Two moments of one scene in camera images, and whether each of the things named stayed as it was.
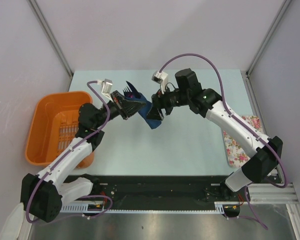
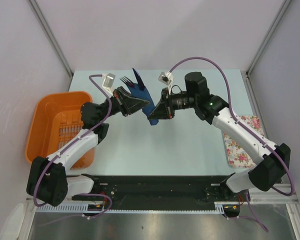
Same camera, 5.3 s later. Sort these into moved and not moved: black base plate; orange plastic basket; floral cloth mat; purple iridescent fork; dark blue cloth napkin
Moved: dark blue cloth napkin; purple iridescent fork
Not moved: floral cloth mat; black base plate; orange plastic basket
